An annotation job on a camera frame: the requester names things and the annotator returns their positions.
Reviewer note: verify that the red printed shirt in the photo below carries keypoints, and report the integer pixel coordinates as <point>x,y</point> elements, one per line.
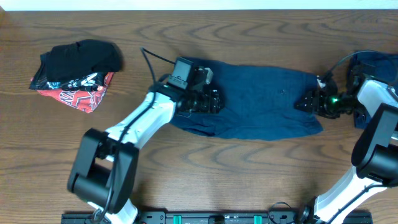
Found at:
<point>84,93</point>

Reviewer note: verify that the folded black garment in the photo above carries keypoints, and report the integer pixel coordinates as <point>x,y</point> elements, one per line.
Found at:
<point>82,65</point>

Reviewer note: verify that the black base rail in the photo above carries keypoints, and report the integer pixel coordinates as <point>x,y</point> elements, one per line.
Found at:
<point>217,218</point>

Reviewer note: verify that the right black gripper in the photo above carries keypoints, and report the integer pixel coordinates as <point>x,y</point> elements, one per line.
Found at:
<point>319,96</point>

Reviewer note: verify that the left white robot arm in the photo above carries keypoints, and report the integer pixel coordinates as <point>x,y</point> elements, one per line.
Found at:
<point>105,166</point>

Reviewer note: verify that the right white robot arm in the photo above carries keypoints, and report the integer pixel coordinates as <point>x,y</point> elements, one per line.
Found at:
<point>373,160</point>

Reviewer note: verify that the folded navy garment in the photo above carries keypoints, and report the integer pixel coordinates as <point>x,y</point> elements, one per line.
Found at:
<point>373,64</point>

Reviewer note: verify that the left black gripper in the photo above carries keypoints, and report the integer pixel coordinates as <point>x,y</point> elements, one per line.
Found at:
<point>210,106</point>

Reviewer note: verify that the dark blue shorts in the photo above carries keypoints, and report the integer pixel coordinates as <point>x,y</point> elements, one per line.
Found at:
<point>258,104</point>

